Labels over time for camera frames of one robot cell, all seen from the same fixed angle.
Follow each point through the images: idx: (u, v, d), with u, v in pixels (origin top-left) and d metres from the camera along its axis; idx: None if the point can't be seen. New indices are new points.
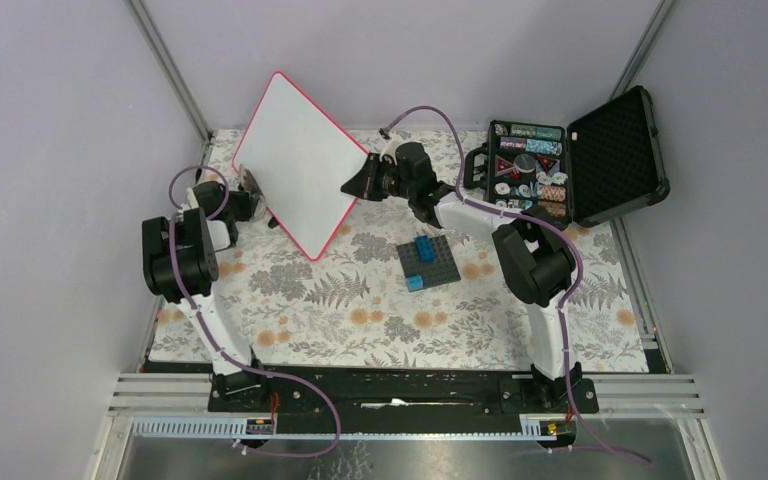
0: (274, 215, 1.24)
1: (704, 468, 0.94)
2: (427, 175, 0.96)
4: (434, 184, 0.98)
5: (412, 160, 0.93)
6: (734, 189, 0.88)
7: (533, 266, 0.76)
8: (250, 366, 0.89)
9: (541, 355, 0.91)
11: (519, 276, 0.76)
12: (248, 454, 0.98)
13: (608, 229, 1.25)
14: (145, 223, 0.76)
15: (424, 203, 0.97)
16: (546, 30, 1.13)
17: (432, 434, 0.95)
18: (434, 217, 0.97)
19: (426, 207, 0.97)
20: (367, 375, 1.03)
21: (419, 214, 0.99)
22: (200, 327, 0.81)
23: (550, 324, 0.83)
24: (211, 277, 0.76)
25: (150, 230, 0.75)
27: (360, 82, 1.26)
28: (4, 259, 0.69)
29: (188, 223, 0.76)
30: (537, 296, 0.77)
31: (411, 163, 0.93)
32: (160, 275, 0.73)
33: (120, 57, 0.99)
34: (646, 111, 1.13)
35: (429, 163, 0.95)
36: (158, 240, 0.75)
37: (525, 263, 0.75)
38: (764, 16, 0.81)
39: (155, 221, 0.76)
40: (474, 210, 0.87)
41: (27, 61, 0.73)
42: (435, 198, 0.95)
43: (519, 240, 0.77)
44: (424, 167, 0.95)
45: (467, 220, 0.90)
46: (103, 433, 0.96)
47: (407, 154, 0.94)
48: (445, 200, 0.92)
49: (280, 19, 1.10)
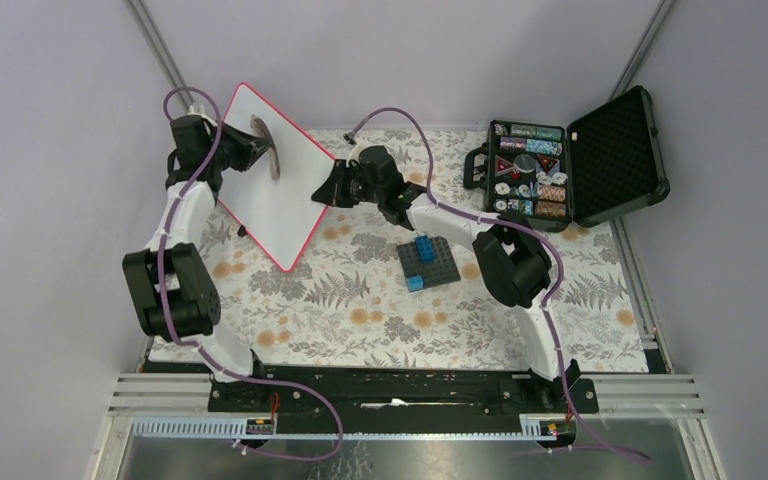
0: (241, 223, 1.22)
1: (704, 468, 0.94)
2: (392, 177, 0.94)
4: (401, 185, 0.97)
5: (375, 163, 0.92)
6: (733, 189, 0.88)
7: (512, 269, 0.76)
8: (250, 376, 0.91)
9: (537, 354, 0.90)
11: (499, 280, 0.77)
12: (248, 454, 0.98)
13: (608, 229, 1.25)
14: (127, 264, 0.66)
15: (394, 205, 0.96)
16: (545, 30, 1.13)
17: (432, 434, 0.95)
18: (405, 219, 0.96)
19: (397, 210, 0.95)
20: (367, 375, 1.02)
21: (390, 217, 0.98)
22: (205, 358, 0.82)
23: (538, 326, 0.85)
24: (210, 321, 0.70)
25: (137, 276, 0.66)
27: (359, 84, 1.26)
28: (7, 257, 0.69)
29: (179, 265, 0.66)
30: (516, 297, 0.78)
31: (374, 166, 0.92)
32: (155, 317, 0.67)
33: (119, 58, 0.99)
34: (645, 111, 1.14)
35: (393, 164, 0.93)
36: (147, 289, 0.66)
37: (505, 266, 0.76)
38: (763, 16, 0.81)
39: (140, 258, 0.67)
40: (449, 215, 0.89)
41: (26, 63, 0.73)
42: (406, 200, 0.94)
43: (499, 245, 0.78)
44: (388, 169, 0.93)
45: (441, 224, 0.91)
46: (103, 433, 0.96)
47: (370, 158, 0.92)
48: (418, 204, 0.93)
49: (279, 19, 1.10)
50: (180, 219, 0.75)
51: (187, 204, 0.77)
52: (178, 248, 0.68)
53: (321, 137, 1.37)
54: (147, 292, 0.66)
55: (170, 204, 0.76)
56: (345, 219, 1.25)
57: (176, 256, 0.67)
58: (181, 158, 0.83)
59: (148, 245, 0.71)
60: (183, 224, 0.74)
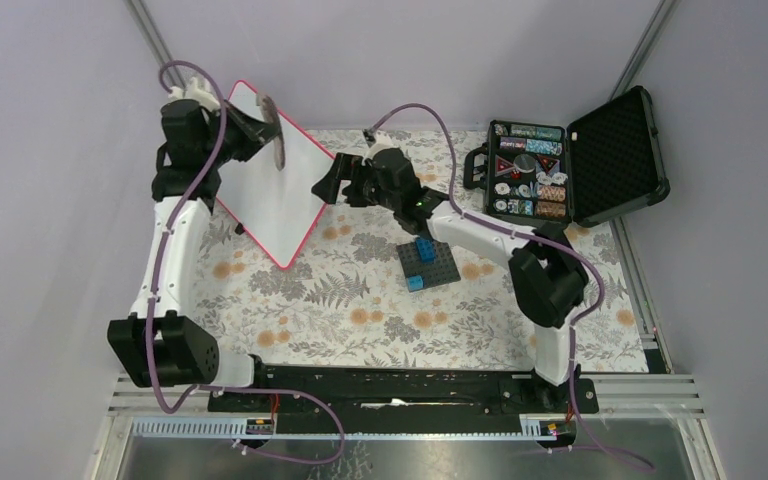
0: (239, 222, 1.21)
1: (703, 468, 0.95)
2: (409, 184, 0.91)
4: (417, 192, 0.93)
5: (392, 168, 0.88)
6: (732, 190, 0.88)
7: (549, 289, 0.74)
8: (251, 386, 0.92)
9: (545, 358, 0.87)
11: (535, 297, 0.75)
12: (248, 455, 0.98)
13: (608, 229, 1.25)
14: (113, 334, 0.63)
15: (411, 213, 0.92)
16: (545, 30, 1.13)
17: (432, 434, 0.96)
18: (423, 228, 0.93)
19: (415, 218, 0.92)
20: (367, 375, 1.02)
21: (408, 225, 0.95)
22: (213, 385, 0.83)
23: (561, 341, 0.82)
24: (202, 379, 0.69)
25: (124, 346, 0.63)
27: (359, 84, 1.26)
28: (7, 256, 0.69)
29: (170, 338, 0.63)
30: (549, 315, 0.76)
31: (392, 172, 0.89)
32: (146, 375, 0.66)
33: (118, 59, 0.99)
34: (645, 111, 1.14)
35: (410, 170, 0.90)
36: (137, 358, 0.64)
37: (543, 285, 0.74)
38: (761, 18, 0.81)
39: (127, 327, 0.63)
40: (479, 227, 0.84)
41: (26, 64, 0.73)
42: (425, 208, 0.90)
43: (537, 264, 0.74)
44: (405, 175, 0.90)
45: (468, 236, 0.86)
46: (103, 433, 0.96)
47: (386, 163, 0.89)
48: (439, 214, 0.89)
49: (279, 20, 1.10)
50: (168, 267, 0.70)
51: (176, 238, 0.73)
52: (169, 317, 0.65)
53: (321, 137, 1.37)
54: (137, 360, 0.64)
55: (159, 242, 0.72)
56: (345, 219, 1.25)
57: (165, 329, 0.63)
58: (175, 154, 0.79)
59: (135, 306, 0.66)
60: (172, 279, 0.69)
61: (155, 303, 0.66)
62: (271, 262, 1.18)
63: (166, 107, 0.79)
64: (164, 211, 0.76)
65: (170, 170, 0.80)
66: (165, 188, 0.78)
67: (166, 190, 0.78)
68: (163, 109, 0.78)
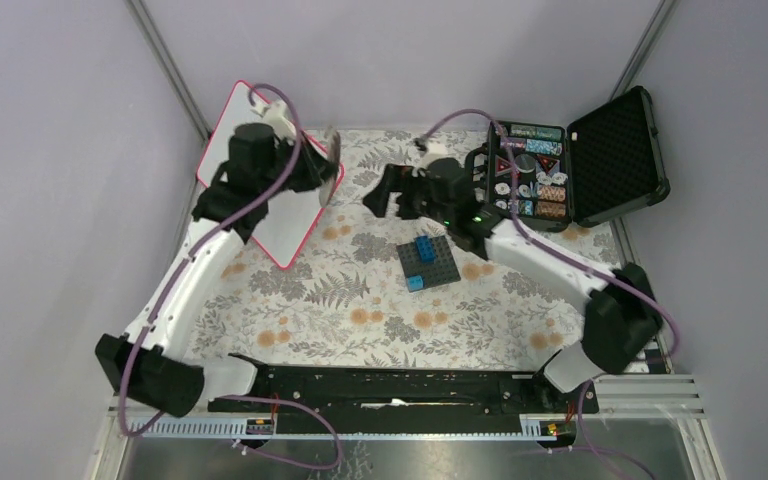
0: None
1: (703, 468, 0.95)
2: (465, 197, 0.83)
4: (474, 205, 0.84)
5: (448, 178, 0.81)
6: (732, 190, 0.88)
7: (626, 337, 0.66)
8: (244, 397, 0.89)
9: (564, 371, 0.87)
11: (609, 343, 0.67)
12: (248, 454, 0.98)
13: (608, 229, 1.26)
14: (98, 353, 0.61)
15: (468, 228, 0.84)
16: (545, 31, 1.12)
17: (432, 434, 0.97)
18: (480, 245, 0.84)
19: (472, 234, 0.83)
20: (367, 375, 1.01)
21: (462, 242, 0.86)
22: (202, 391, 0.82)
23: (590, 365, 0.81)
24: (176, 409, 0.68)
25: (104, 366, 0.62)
27: (359, 84, 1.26)
28: (7, 257, 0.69)
29: (147, 372, 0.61)
30: (620, 362, 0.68)
31: (447, 182, 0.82)
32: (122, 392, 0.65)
33: (119, 60, 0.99)
34: (645, 111, 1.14)
35: (466, 182, 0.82)
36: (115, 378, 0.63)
37: (621, 332, 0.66)
38: (762, 19, 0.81)
39: (113, 347, 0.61)
40: (547, 256, 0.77)
41: (27, 65, 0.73)
42: (483, 224, 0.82)
43: (616, 309, 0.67)
44: (461, 187, 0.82)
45: (530, 262, 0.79)
46: (103, 433, 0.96)
47: (441, 173, 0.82)
48: (502, 232, 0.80)
49: (279, 20, 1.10)
50: (176, 297, 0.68)
51: (195, 267, 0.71)
52: (152, 353, 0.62)
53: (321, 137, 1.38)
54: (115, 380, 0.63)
55: (176, 266, 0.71)
56: (345, 219, 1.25)
57: (145, 365, 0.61)
58: (232, 175, 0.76)
59: (130, 329, 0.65)
60: (173, 312, 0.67)
61: (147, 333, 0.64)
62: (272, 262, 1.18)
63: (239, 128, 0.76)
64: (197, 233, 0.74)
65: (220, 190, 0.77)
66: (205, 209, 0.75)
67: (206, 212, 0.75)
68: (238, 128, 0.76)
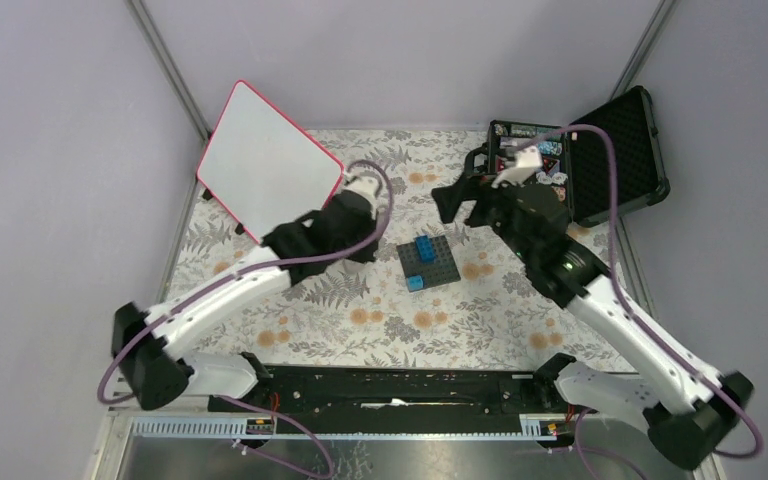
0: (240, 223, 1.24)
1: (704, 468, 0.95)
2: (557, 236, 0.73)
4: (563, 251, 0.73)
5: (544, 213, 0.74)
6: (733, 191, 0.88)
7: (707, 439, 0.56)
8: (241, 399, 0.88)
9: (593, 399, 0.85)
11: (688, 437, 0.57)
12: (248, 455, 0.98)
13: (608, 228, 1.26)
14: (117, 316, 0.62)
15: (552, 270, 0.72)
16: (546, 31, 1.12)
17: (432, 434, 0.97)
18: (564, 292, 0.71)
19: (556, 277, 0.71)
20: (368, 375, 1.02)
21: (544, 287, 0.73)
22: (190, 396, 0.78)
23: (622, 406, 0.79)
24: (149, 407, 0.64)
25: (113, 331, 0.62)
27: (359, 84, 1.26)
28: (6, 257, 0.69)
29: (140, 361, 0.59)
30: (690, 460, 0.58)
31: (542, 217, 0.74)
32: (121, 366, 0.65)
33: (118, 60, 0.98)
34: (646, 111, 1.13)
35: (563, 220, 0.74)
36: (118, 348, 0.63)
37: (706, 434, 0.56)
38: (762, 19, 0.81)
39: (130, 317, 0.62)
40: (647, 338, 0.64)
41: (26, 65, 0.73)
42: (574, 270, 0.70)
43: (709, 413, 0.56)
44: (556, 226, 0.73)
45: (619, 336, 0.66)
46: (102, 433, 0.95)
47: (537, 207, 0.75)
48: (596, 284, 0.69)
49: (280, 20, 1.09)
50: (203, 303, 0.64)
51: (232, 289, 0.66)
52: (151, 344, 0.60)
53: (321, 137, 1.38)
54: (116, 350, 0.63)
55: (220, 277, 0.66)
56: None
57: (143, 352, 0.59)
58: (321, 221, 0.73)
59: (152, 308, 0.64)
60: (194, 313, 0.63)
61: (162, 321, 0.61)
62: None
63: (349, 192, 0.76)
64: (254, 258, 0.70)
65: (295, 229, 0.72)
66: (275, 242, 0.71)
67: (276, 241, 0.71)
68: (348, 192, 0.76)
